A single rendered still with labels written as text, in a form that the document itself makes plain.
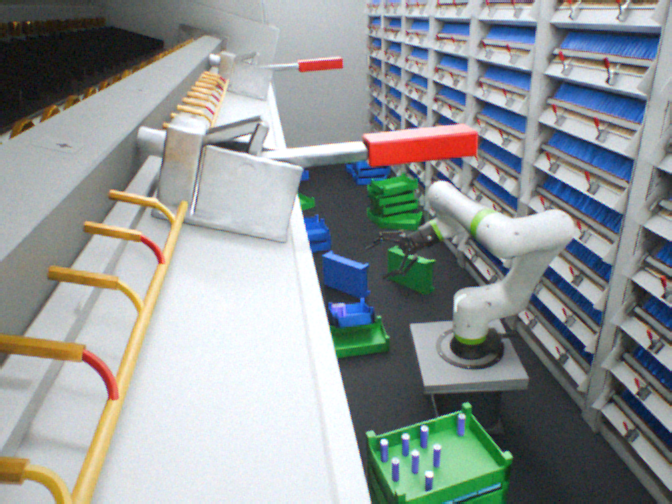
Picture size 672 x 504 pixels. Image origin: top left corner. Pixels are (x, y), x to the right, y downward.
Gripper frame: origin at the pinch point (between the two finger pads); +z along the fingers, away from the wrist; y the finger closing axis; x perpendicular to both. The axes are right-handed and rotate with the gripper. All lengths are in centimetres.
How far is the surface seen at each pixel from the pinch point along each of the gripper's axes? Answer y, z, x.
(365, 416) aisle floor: 54, 35, -7
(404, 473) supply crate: 33, 11, -85
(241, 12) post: -62, -16, -142
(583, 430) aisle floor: 95, -40, -14
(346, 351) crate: 39, 38, 31
